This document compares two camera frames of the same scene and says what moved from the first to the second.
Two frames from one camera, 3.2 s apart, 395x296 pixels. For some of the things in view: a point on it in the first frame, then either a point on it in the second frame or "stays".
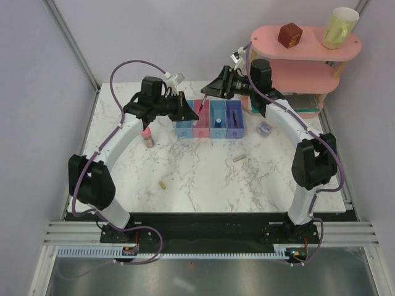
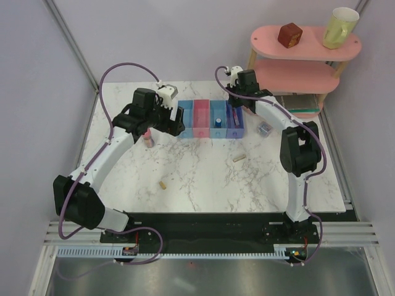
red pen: x=202 y=103 → x=236 y=118
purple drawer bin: x=234 y=119 stays
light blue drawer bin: x=184 y=128 stays
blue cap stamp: x=218 y=121 stays
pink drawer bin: x=202 y=129 stays
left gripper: x=184 y=111 → x=170 y=126
